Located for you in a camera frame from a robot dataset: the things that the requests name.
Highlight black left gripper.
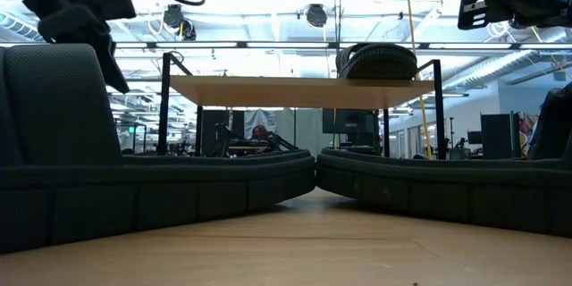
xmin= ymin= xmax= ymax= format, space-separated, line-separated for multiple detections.
xmin=38 ymin=4 xmax=131 ymax=96

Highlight wooden shelf black metal legs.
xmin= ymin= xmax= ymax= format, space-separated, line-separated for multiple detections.
xmin=156 ymin=51 xmax=448 ymax=161

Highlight black background cabinet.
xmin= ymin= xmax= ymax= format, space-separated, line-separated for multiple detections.
xmin=200 ymin=109 xmax=246 ymax=157
xmin=480 ymin=113 xmax=522 ymax=160

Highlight red round background object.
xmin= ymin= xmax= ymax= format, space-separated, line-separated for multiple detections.
xmin=251 ymin=123 xmax=271 ymax=142

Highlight black background monitor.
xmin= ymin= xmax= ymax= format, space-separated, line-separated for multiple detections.
xmin=322 ymin=107 xmax=381 ymax=148

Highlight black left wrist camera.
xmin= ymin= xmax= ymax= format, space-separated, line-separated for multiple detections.
xmin=79 ymin=0 xmax=138 ymax=22

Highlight black ceiling cable reel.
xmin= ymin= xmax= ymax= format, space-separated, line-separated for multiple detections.
xmin=304 ymin=3 xmax=329 ymax=29
xmin=161 ymin=3 xmax=198 ymax=42

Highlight colourful wall poster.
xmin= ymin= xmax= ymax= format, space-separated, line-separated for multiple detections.
xmin=517 ymin=111 xmax=541 ymax=158

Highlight yellow cable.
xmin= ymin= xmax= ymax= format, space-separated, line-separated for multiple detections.
xmin=403 ymin=0 xmax=433 ymax=161

